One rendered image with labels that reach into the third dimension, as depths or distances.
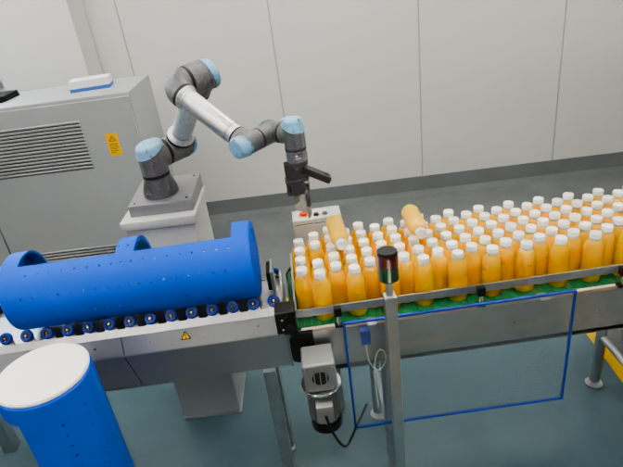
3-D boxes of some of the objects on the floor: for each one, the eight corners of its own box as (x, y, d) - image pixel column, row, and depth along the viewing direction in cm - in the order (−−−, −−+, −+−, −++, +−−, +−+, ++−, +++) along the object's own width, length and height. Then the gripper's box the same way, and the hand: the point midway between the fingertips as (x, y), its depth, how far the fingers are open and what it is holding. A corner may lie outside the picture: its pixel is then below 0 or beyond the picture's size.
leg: (283, 445, 260) (261, 342, 230) (295, 443, 260) (275, 339, 230) (283, 454, 254) (261, 350, 225) (296, 452, 255) (275, 348, 225)
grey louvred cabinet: (-67, 289, 439) (-160, 114, 372) (195, 258, 433) (148, 74, 365) (-111, 331, 391) (-228, 138, 324) (183, 296, 385) (126, 93, 317)
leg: (284, 469, 247) (261, 363, 218) (297, 467, 247) (275, 361, 218) (284, 480, 242) (261, 373, 213) (297, 478, 242) (276, 372, 213)
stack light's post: (398, 515, 221) (382, 292, 170) (407, 513, 221) (394, 290, 170) (400, 524, 218) (384, 299, 166) (410, 523, 218) (397, 297, 166)
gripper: (282, 157, 196) (290, 209, 206) (284, 169, 185) (292, 224, 195) (306, 153, 196) (313, 206, 206) (309, 165, 185) (316, 220, 195)
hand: (310, 210), depth 200 cm, fingers open, 6 cm apart
